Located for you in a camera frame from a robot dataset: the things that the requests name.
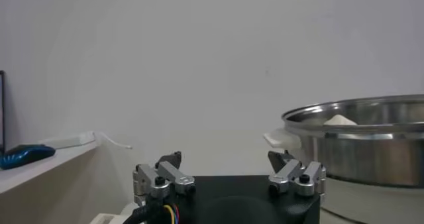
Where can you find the white steamed baozi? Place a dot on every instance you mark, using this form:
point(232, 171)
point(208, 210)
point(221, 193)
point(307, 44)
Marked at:
point(339, 121)

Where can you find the white side desk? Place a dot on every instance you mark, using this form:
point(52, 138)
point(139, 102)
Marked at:
point(20, 179)

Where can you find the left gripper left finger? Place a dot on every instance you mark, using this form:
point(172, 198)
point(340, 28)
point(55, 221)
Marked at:
point(172, 175)

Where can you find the stainless steel steamer basket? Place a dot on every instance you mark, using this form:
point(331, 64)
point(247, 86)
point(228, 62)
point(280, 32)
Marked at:
point(364, 159)

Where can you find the blue computer mouse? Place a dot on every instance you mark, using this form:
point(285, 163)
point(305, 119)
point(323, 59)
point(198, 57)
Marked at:
point(26, 154)

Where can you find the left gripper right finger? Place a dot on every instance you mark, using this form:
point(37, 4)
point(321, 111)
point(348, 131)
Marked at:
point(291, 172)

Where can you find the white electric pot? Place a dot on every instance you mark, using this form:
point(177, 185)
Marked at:
point(381, 202)

